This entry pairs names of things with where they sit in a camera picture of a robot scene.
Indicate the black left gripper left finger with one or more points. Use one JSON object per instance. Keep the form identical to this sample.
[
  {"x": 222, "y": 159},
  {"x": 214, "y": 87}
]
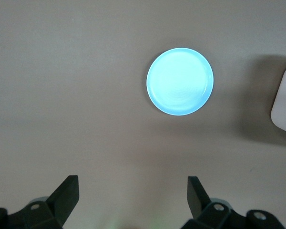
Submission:
[{"x": 65, "y": 198}]

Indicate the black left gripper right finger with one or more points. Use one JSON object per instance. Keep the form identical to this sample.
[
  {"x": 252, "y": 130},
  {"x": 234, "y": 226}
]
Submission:
[{"x": 199, "y": 202}]

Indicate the light blue round plate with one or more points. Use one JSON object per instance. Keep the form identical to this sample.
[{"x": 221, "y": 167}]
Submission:
[{"x": 180, "y": 81}]

